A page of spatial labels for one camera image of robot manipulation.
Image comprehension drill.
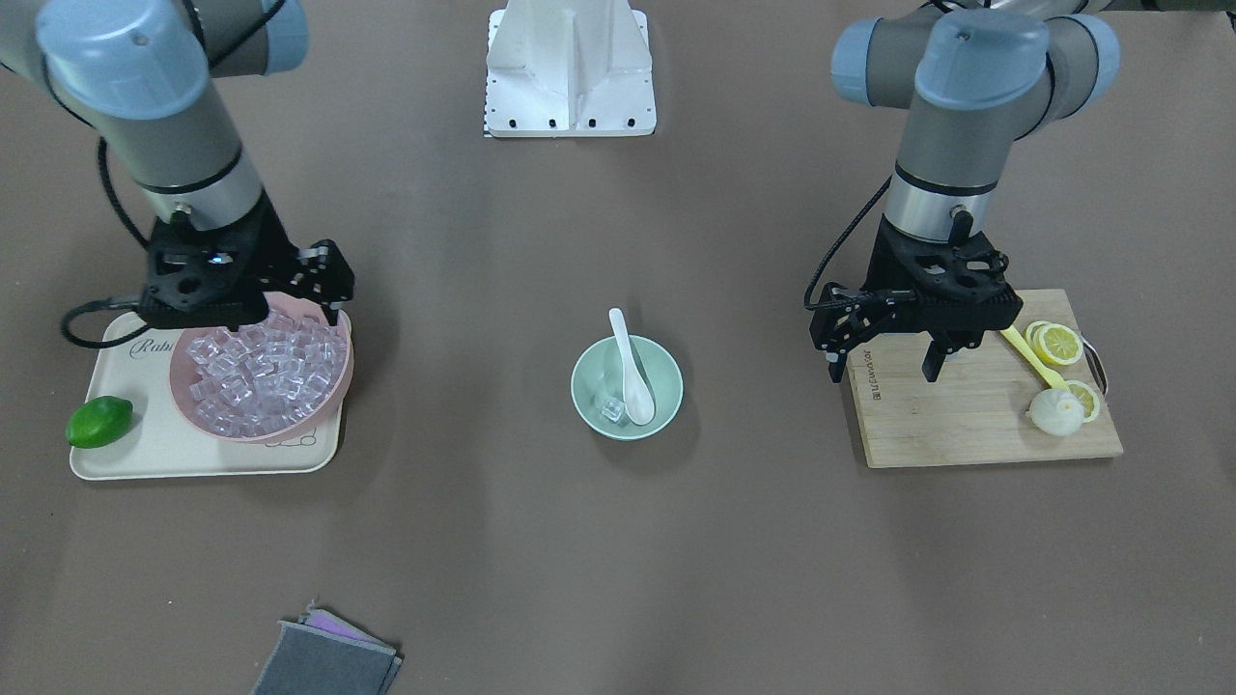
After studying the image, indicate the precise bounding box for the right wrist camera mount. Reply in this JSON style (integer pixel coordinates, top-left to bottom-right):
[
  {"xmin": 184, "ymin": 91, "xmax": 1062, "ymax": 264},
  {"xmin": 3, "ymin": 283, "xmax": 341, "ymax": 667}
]
[{"xmin": 277, "ymin": 240, "xmax": 356, "ymax": 326}]

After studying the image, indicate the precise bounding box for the bamboo cutting board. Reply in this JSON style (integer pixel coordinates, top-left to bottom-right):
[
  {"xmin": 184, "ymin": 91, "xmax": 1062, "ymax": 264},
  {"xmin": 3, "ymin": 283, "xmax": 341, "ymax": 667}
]
[{"xmin": 845, "ymin": 333, "xmax": 1124, "ymax": 469}]

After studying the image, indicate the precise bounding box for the purple cloth underneath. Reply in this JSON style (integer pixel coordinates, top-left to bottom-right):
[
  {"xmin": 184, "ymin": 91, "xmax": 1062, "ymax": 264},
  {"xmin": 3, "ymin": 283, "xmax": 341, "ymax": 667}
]
[{"xmin": 297, "ymin": 603, "xmax": 384, "ymax": 644}]

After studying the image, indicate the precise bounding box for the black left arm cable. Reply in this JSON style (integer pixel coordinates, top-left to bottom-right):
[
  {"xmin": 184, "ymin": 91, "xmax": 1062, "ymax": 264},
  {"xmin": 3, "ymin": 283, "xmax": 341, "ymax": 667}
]
[{"xmin": 803, "ymin": 174, "xmax": 894, "ymax": 310}]

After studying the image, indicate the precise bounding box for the lemon slice stack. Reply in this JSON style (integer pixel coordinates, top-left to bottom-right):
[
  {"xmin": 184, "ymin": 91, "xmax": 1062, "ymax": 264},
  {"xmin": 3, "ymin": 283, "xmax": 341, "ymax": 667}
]
[{"xmin": 1023, "ymin": 320, "xmax": 1085, "ymax": 369}]

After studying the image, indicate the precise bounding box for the white ceramic spoon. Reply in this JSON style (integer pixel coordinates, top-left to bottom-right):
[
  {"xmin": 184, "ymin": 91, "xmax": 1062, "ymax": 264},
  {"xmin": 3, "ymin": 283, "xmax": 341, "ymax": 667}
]
[{"xmin": 608, "ymin": 307, "xmax": 655, "ymax": 425}]

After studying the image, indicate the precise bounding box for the single clear ice cube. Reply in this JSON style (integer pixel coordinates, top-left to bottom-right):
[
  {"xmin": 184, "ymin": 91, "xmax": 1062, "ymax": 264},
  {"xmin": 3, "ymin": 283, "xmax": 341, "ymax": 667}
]
[{"xmin": 597, "ymin": 396, "xmax": 627, "ymax": 424}]

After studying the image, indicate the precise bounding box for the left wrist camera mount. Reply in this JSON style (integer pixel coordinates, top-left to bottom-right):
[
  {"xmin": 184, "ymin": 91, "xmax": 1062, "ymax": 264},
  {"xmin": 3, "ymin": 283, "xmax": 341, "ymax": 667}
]
[{"xmin": 810, "ymin": 283, "xmax": 918, "ymax": 360}]

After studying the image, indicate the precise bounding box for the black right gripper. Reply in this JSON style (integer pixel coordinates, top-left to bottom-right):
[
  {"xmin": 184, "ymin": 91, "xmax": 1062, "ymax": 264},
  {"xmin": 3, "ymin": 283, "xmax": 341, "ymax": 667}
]
[{"xmin": 137, "ymin": 194, "xmax": 303, "ymax": 329}]

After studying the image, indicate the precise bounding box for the yellow plastic knife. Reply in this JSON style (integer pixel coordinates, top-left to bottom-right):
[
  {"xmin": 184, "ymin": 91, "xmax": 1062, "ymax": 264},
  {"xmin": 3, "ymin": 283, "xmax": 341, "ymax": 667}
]
[{"xmin": 997, "ymin": 325, "xmax": 1068, "ymax": 391}]

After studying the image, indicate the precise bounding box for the green lime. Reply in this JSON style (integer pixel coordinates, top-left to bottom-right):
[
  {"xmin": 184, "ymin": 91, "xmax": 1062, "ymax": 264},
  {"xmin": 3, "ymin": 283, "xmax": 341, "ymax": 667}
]
[{"xmin": 66, "ymin": 396, "xmax": 135, "ymax": 449}]

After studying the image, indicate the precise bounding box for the grey folded cloth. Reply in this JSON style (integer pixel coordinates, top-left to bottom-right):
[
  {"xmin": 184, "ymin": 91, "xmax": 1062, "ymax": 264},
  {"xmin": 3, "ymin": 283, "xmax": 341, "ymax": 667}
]
[{"xmin": 252, "ymin": 621, "xmax": 403, "ymax": 694}]

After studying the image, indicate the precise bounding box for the pink bowl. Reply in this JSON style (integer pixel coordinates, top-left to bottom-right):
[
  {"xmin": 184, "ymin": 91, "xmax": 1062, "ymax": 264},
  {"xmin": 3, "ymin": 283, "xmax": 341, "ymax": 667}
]
[{"xmin": 169, "ymin": 293, "xmax": 353, "ymax": 443}]

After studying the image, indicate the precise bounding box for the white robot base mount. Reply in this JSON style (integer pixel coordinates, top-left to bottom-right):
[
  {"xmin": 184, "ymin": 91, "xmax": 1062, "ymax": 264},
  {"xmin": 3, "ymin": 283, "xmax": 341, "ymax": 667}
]
[{"xmin": 483, "ymin": 1, "xmax": 658, "ymax": 139}]

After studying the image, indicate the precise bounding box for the mint green bowl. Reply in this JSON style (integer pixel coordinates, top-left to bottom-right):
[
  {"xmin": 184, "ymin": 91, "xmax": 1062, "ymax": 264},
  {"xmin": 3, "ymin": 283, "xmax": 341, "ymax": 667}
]
[{"xmin": 570, "ymin": 334, "xmax": 684, "ymax": 441}]

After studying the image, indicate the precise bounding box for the single lemon slice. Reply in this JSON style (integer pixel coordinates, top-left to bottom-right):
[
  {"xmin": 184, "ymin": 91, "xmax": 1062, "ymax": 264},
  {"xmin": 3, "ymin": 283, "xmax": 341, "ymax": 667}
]
[{"xmin": 1065, "ymin": 378, "xmax": 1103, "ymax": 424}]

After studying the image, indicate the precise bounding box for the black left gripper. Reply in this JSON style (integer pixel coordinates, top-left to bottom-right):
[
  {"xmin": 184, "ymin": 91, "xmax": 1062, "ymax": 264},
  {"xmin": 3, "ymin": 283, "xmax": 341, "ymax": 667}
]
[{"xmin": 827, "ymin": 216, "xmax": 1023, "ymax": 385}]

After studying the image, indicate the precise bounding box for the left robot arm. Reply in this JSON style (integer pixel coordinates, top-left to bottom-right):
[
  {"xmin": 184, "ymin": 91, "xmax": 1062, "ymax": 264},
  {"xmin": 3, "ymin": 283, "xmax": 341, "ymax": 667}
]
[{"xmin": 803, "ymin": 1, "xmax": 1121, "ymax": 382}]

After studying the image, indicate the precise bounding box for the pile of clear ice cubes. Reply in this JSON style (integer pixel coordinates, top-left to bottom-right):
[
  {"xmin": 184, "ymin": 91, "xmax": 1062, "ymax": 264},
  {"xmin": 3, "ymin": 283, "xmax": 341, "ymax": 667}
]
[{"xmin": 180, "ymin": 310, "xmax": 350, "ymax": 438}]

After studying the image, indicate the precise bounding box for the cream serving tray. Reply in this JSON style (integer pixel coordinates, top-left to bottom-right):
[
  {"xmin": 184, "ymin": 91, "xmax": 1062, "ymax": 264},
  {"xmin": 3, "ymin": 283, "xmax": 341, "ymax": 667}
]
[{"xmin": 70, "ymin": 328, "xmax": 353, "ymax": 481}]

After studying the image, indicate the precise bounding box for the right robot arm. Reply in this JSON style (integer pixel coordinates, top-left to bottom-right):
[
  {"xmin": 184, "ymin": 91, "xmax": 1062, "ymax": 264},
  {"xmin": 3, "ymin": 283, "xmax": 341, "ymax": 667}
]
[{"xmin": 2, "ymin": 1, "xmax": 336, "ymax": 329}]

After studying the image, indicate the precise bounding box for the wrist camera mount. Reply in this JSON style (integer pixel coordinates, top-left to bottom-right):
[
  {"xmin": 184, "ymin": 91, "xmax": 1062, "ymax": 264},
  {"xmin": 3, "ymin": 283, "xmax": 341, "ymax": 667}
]
[
  {"xmin": 810, "ymin": 283, "xmax": 918, "ymax": 360},
  {"xmin": 277, "ymin": 240, "xmax": 356, "ymax": 326}
]

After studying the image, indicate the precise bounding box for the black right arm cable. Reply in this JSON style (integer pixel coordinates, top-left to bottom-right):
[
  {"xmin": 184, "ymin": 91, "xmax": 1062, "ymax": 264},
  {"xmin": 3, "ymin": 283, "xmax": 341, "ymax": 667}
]
[{"xmin": 61, "ymin": 135, "xmax": 155, "ymax": 350}]

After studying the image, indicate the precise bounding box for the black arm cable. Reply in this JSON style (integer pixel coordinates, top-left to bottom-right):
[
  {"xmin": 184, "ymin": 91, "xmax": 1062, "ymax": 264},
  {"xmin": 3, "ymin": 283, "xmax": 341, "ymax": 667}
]
[
  {"xmin": 61, "ymin": 135, "xmax": 155, "ymax": 350},
  {"xmin": 803, "ymin": 174, "xmax": 894, "ymax": 310}
]

